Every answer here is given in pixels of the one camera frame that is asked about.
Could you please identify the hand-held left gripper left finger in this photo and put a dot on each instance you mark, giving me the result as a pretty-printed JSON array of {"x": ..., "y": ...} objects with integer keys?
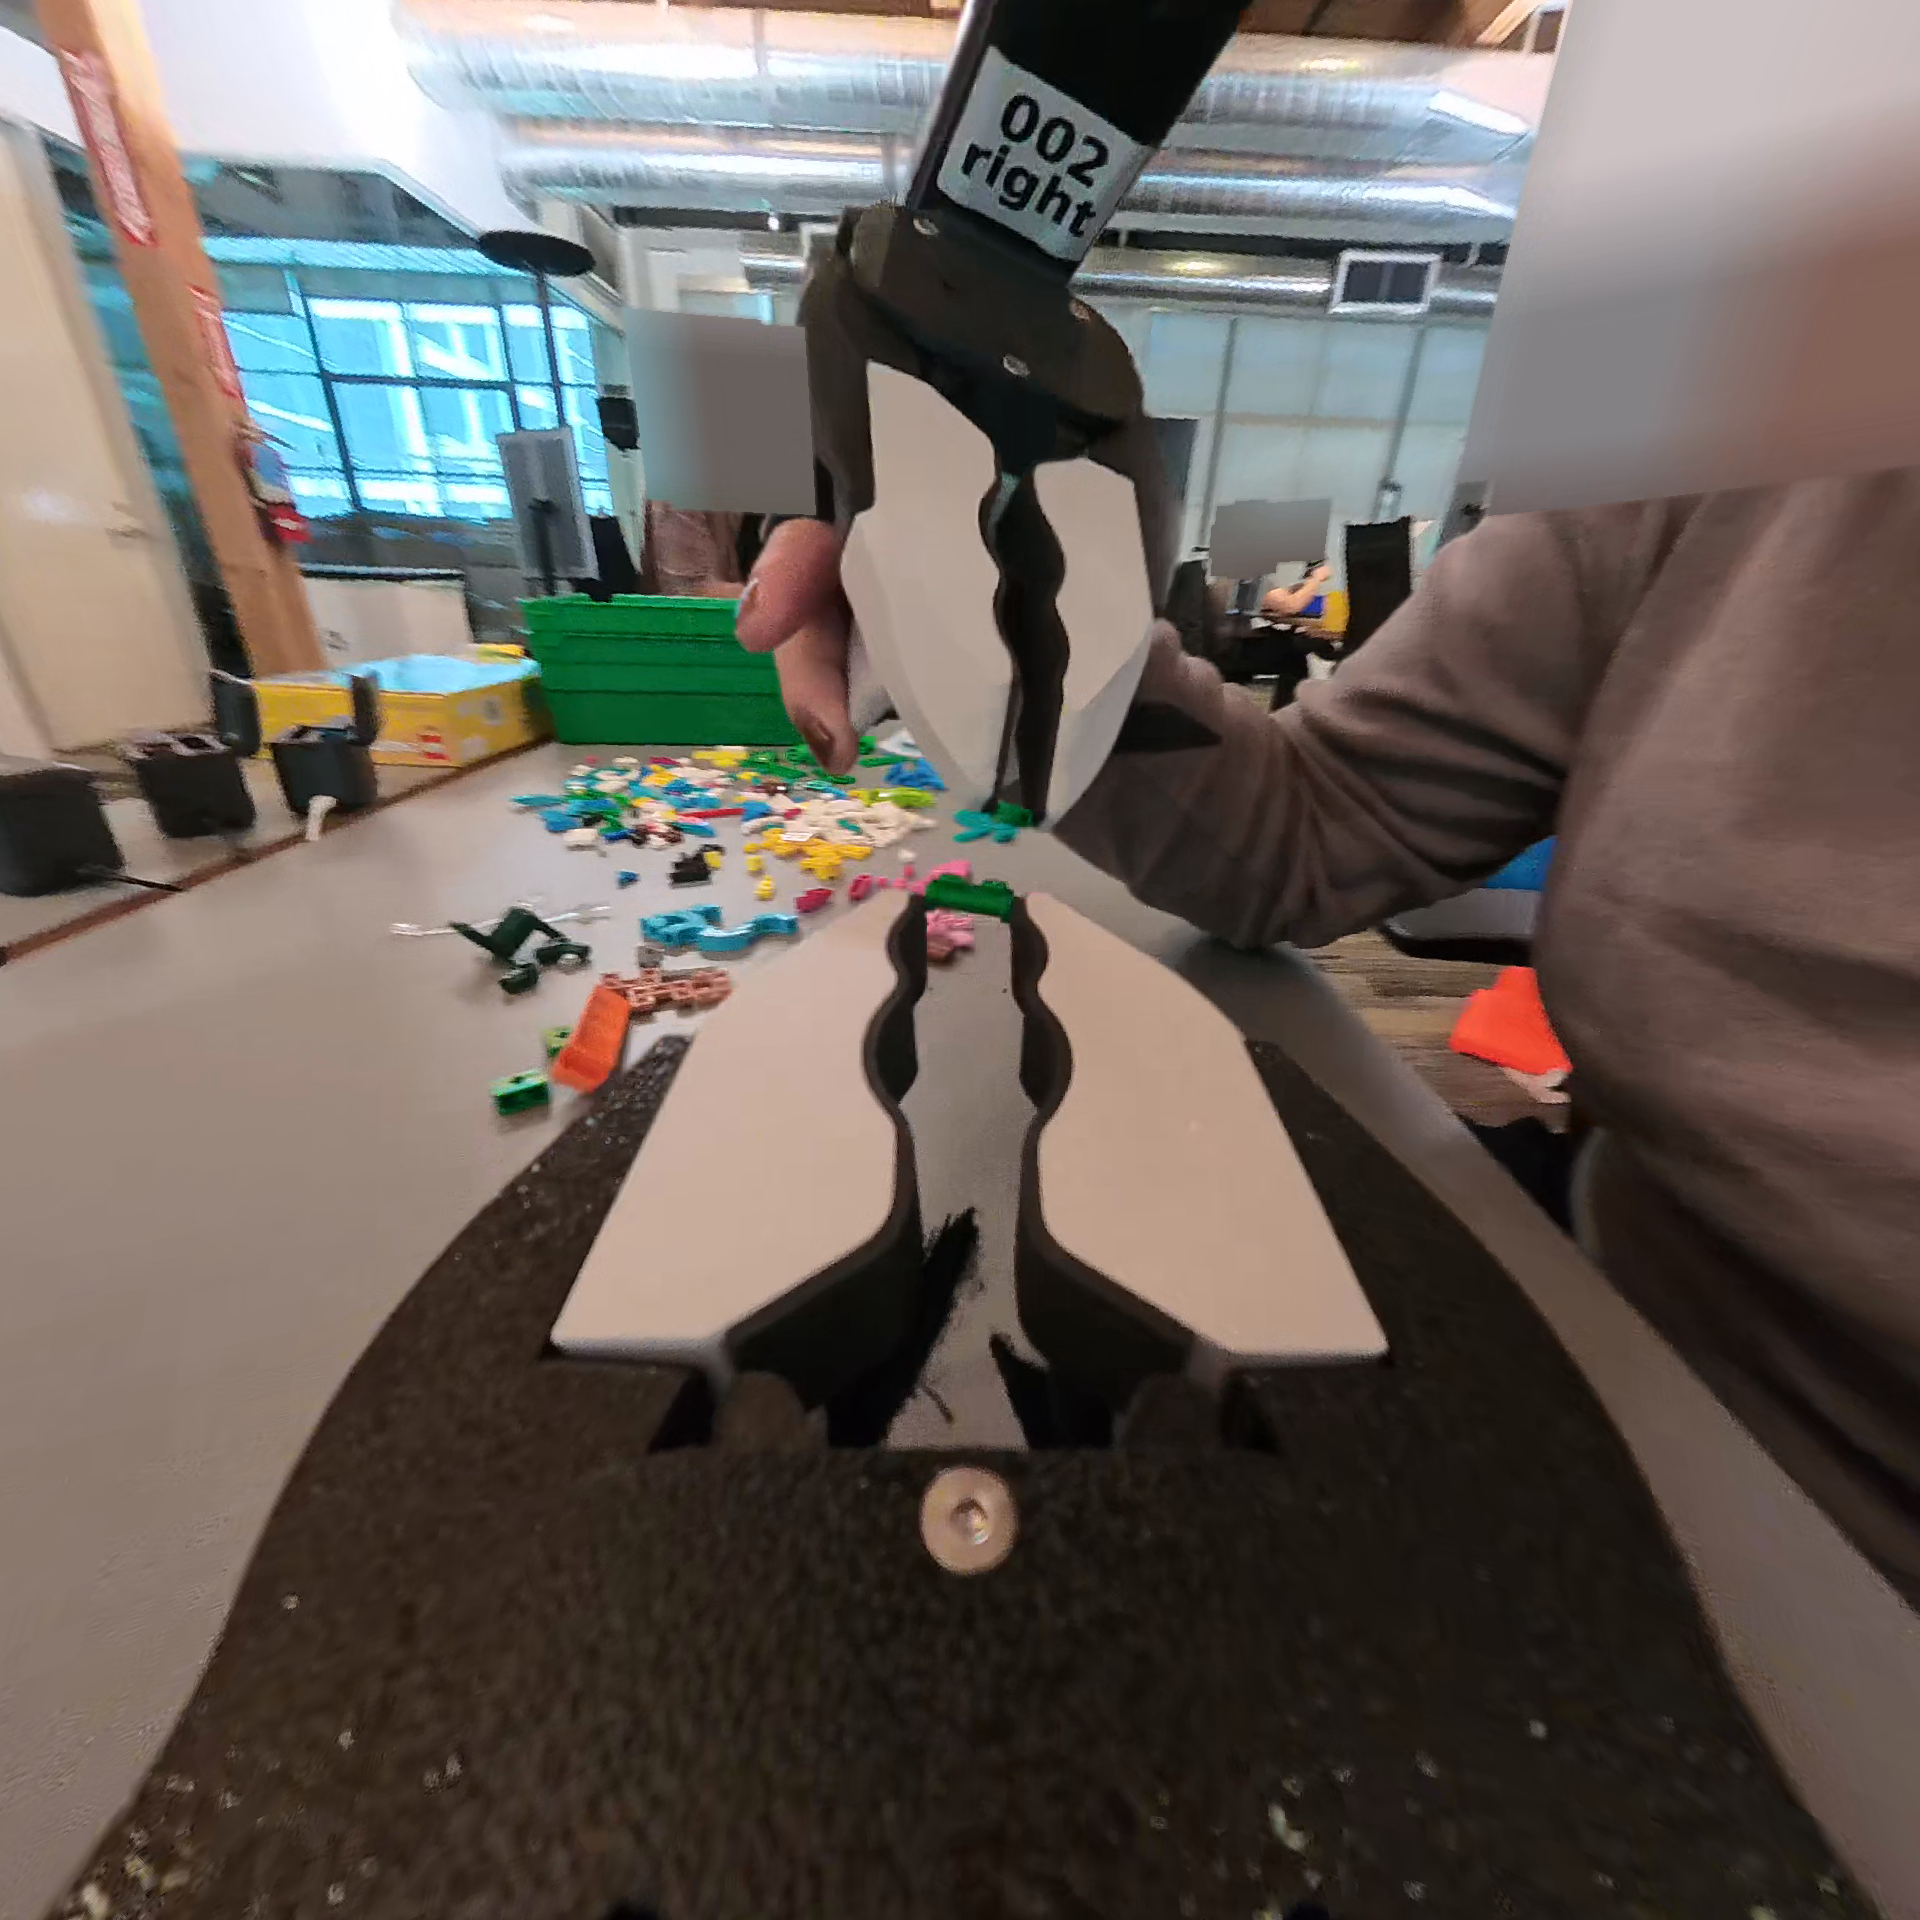
[{"x": 750, "y": 1171}]

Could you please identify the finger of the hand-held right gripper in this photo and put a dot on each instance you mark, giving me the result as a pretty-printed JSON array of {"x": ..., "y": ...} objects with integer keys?
[
  {"x": 923, "y": 585},
  {"x": 1102, "y": 600}
]

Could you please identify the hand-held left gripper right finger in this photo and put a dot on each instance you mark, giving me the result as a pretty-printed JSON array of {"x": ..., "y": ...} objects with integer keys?
[{"x": 1186, "y": 1184}]

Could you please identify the teal lego piece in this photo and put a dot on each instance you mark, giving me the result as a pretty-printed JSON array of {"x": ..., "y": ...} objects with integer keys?
[{"x": 985, "y": 823}]

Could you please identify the green lego brick assembly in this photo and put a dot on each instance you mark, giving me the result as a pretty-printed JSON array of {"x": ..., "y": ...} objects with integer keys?
[{"x": 972, "y": 897}]

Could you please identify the person's right forearm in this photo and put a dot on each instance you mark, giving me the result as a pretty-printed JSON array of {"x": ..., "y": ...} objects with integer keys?
[{"x": 1349, "y": 751}]

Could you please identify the pink lego plate assembly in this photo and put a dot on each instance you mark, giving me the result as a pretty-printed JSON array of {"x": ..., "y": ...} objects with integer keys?
[{"x": 669, "y": 991}]

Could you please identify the blue curved lego piece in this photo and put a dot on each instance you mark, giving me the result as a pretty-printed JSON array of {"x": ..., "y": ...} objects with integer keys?
[{"x": 721, "y": 933}]

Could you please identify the small bright green lego brick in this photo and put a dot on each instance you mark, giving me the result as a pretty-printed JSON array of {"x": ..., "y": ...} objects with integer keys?
[{"x": 522, "y": 1092}]

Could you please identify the pile of mixed lego pieces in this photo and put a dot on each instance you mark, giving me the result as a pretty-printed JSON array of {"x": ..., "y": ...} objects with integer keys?
[{"x": 797, "y": 826}]

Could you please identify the pink lego flower piece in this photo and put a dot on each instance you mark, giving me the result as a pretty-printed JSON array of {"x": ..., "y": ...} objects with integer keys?
[{"x": 950, "y": 933}]

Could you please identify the dark green lego assembly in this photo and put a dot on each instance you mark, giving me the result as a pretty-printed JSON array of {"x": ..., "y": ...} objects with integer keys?
[{"x": 518, "y": 937}]

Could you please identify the yellow lego box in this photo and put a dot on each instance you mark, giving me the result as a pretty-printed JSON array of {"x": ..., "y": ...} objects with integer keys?
[{"x": 436, "y": 705}]

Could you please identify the person's right hand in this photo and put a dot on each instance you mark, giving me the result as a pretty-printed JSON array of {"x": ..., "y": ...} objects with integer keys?
[{"x": 804, "y": 629}]

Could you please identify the orange brick separator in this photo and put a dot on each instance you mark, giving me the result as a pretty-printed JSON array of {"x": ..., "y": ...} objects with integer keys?
[{"x": 594, "y": 1039}]

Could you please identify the stack of green bins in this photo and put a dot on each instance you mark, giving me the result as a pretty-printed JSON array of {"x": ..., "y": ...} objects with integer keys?
[{"x": 662, "y": 674}]

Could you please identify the orange object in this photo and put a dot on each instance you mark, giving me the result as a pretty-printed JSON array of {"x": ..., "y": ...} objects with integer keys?
[{"x": 1507, "y": 1026}]

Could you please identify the grey monitor on stand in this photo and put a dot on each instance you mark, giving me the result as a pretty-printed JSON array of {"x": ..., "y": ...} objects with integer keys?
[{"x": 543, "y": 495}]

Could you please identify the ceiling vent grille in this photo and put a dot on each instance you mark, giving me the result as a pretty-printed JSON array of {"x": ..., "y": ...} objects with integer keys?
[{"x": 1387, "y": 281}]

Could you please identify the black floor lamp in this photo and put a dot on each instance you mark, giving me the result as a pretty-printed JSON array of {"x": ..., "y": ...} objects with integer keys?
[{"x": 535, "y": 251}]

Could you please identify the black gripper dock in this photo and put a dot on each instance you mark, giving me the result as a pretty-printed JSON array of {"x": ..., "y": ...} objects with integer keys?
[
  {"x": 324, "y": 764},
  {"x": 194, "y": 780},
  {"x": 53, "y": 826}
]

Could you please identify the silver ventilation duct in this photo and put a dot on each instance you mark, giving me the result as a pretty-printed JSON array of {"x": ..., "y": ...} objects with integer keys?
[{"x": 839, "y": 90}]

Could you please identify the black wall speaker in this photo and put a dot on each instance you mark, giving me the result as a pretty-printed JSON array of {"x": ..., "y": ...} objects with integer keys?
[{"x": 619, "y": 420}]

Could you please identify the wooden post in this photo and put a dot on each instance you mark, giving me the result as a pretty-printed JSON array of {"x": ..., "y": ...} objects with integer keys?
[{"x": 165, "y": 376}]

